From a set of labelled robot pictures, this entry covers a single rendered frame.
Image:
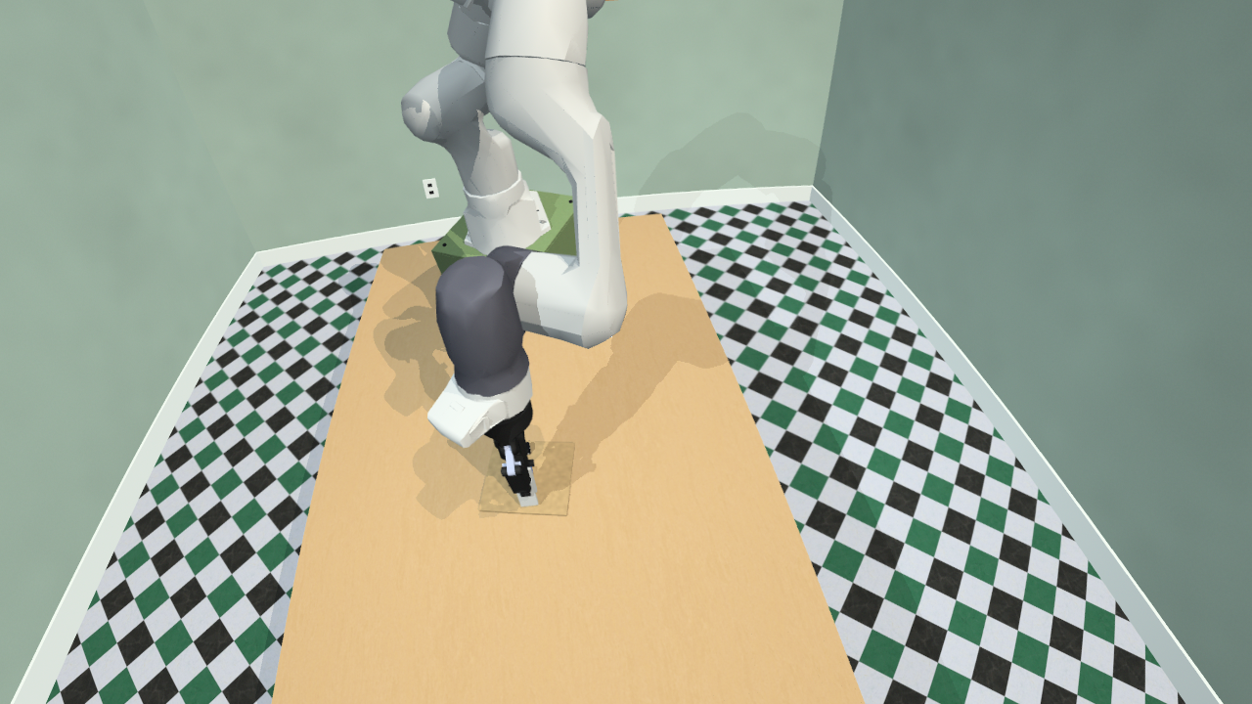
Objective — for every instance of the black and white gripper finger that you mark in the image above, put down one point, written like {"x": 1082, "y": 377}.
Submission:
{"x": 521, "y": 481}
{"x": 530, "y": 463}

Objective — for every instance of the tan square mat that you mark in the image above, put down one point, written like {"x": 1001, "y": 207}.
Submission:
{"x": 552, "y": 473}

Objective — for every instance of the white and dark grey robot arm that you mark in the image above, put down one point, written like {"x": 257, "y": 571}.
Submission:
{"x": 537, "y": 90}

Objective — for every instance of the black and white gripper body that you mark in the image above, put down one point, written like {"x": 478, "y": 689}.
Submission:
{"x": 505, "y": 432}

